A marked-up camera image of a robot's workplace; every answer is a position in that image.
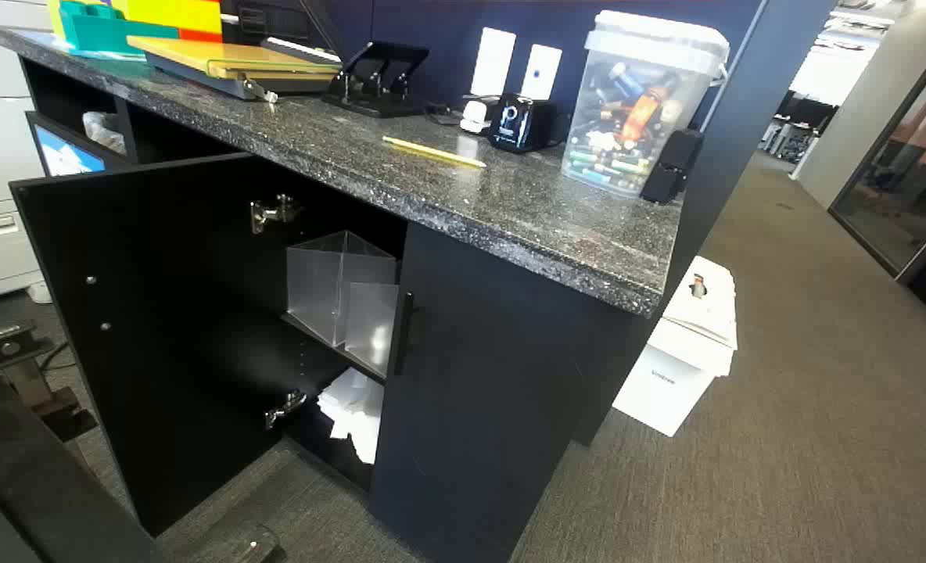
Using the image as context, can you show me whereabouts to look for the black robot stand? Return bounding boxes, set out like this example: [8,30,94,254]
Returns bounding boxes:
[0,292,170,563]

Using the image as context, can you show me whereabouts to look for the yellow plastic tray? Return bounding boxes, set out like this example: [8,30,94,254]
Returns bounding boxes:
[117,0,224,43]

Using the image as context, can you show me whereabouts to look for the black rectangular device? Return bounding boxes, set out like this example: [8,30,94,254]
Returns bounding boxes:
[639,125,708,207]

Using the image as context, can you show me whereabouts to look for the white cardboard box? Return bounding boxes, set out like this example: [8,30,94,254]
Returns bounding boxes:
[611,254,744,441]

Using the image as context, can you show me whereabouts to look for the clear acrylic holder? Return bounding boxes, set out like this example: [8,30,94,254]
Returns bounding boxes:
[281,228,403,381]

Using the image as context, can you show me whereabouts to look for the clear plastic tub with lid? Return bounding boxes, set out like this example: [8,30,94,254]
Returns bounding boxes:
[559,7,732,197]

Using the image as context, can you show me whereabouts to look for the black pencil sharpener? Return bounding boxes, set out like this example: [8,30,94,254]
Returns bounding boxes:
[484,94,556,157]

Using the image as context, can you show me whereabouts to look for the black bar door handle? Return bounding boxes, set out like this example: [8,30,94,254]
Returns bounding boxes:
[389,289,419,381]

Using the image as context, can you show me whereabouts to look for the white bin liner bag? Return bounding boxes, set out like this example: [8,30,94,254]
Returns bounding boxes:
[79,108,132,161]

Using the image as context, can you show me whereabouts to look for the blue mixed paper sign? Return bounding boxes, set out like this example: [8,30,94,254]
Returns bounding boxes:
[32,120,112,179]

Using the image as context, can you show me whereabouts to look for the yellow pencil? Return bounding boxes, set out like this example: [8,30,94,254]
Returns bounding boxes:
[378,133,489,171]

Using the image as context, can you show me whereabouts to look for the black long-lever hole punch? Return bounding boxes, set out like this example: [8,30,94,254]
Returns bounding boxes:
[298,0,432,123]

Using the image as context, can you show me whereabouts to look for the large white wall plate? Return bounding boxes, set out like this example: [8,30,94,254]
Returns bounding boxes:
[468,25,519,103]

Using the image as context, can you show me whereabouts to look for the yellow paper cutter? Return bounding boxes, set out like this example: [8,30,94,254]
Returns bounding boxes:
[124,34,347,103]

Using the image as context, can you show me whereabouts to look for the small white wall plate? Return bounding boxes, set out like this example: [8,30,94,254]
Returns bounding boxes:
[517,42,565,108]

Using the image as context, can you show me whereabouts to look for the white crumpled paper sheets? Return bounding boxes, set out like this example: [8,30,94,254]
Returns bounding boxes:
[314,362,389,469]

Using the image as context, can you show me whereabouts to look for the small white desk device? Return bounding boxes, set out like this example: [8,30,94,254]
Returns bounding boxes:
[457,94,495,138]

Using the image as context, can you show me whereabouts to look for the metal door hinge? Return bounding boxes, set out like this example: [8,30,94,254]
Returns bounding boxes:
[258,388,310,434]
[247,191,303,239]

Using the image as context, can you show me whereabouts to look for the black cabinet with granite counter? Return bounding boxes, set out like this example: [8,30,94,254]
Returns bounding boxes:
[0,23,697,563]

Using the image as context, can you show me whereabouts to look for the green plastic tray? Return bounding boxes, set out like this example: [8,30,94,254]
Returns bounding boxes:
[56,0,180,64]

